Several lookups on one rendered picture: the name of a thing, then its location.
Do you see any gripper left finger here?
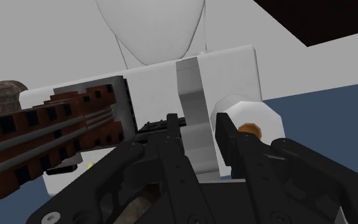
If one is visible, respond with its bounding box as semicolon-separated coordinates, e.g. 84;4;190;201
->
25;113;218;224

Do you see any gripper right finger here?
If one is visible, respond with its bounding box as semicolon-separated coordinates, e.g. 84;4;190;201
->
214;112;358;224

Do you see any black flat ridged object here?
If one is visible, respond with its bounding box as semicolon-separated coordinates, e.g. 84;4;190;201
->
134;117;188;143

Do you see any white toilet paper roll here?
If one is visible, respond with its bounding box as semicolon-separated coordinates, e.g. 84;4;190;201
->
210;94;287;181

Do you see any small black flat object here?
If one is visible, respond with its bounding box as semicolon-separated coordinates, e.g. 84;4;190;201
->
45;164;78;176

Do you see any brown brick patterned box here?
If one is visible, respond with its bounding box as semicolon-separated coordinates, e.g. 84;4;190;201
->
0;75;137;204

